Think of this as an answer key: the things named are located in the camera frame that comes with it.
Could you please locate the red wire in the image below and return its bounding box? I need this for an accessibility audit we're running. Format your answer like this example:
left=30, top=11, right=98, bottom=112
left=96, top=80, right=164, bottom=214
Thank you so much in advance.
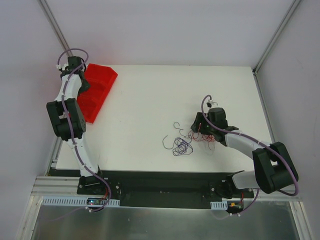
left=187, top=122, right=218, bottom=151

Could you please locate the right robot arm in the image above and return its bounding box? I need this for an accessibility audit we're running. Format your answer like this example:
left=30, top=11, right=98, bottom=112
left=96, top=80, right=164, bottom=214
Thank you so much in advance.
left=190, top=107, right=299, bottom=199

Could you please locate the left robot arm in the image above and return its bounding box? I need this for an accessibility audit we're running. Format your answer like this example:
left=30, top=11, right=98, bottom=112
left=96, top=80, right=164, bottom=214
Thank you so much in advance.
left=46, top=56, right=107, bottom=195

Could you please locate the red plastic bin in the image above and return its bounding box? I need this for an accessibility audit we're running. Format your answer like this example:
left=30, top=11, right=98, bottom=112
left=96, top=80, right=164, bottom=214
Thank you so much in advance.
left=77, top=63, right=118, bottom=124

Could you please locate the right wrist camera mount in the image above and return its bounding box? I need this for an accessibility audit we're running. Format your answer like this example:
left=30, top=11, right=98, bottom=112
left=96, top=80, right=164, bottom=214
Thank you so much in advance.
left=206, top=99, right=218, bottom=108

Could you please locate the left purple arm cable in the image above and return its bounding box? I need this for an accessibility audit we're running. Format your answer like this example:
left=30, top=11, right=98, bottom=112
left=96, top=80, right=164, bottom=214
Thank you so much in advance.
left=48, top=47, right=113, bottom=222

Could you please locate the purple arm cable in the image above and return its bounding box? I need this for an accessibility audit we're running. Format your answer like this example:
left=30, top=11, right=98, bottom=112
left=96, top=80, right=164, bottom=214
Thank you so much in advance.
left=201, top=94, right=301, bottom=218
left=48, top=47, right=113, bottom=222

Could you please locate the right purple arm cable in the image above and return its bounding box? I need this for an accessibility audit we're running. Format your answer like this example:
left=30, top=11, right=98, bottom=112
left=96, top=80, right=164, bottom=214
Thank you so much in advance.
left=201, top=94, right=301, bottom=218

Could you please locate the right aluminium frame post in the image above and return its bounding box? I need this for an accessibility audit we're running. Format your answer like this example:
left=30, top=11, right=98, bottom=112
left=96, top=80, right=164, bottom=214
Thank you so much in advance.
left=252, top=0, right=303, bottom=76

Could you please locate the aluminium frame post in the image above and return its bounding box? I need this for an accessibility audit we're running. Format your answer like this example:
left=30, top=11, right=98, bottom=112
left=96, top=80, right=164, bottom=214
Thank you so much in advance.
left=37, top=0, right=70, bottom=51
left=252, top=0, right=303, bottom=76

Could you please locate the left aluminium frame post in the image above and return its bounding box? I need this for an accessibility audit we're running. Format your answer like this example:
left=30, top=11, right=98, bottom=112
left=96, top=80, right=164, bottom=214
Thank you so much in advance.
left=37, top=0, right=70, bottom=51

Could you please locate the right white cable duct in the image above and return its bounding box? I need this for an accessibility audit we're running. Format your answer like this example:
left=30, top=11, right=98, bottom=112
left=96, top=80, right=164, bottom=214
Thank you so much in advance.
left=210, top=199, right=243, bottom=211

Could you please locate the white cable duct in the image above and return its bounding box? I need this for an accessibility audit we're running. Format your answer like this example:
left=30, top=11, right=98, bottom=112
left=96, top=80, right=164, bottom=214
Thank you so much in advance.
left=210, top=199, right=243, bottom=211
left=42, top=196, right=120, bottom=208

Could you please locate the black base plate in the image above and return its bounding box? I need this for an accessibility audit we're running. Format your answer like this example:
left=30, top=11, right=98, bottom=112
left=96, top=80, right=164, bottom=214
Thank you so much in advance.
left=48, top=168, right=261, bottom=208

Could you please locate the left white cable duct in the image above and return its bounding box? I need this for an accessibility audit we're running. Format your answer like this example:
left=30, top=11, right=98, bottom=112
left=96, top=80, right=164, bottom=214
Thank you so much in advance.
left=42, top=196, right=120, bottom=208

